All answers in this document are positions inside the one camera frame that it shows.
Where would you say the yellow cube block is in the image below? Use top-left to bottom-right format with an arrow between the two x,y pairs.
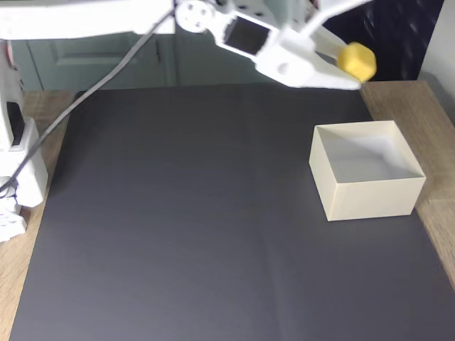
336,41 -> 377,83

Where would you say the white open box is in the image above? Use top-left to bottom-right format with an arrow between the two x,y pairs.
308,120 -> 427,223

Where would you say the dark hanging cloth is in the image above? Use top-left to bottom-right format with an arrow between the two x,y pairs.
318,0 -> 445,83

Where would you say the pale green panelled door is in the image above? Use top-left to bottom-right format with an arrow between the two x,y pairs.
24,31 -> 178,92

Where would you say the black table mat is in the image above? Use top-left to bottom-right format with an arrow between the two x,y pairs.
9,82 -> 455,341

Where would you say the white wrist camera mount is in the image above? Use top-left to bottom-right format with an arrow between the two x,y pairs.
275,0 -> 373,36

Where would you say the black camera cable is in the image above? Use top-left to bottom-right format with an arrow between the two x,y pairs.
0,0 -> 178,198

